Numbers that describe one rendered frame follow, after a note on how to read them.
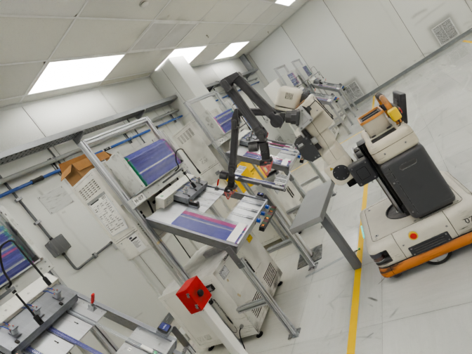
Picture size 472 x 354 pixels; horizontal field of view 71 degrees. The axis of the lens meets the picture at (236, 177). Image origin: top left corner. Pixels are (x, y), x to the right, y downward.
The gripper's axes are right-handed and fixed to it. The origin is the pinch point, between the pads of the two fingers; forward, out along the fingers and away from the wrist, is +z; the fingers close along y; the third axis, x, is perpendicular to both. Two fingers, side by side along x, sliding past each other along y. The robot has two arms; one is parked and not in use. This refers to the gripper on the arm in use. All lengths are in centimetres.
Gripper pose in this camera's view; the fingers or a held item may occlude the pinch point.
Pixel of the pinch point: (230, 195)
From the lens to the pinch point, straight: 275.1
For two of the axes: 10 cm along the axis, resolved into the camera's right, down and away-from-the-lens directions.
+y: -3.7, 3.8, -8.5
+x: 9.3, 2.2, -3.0
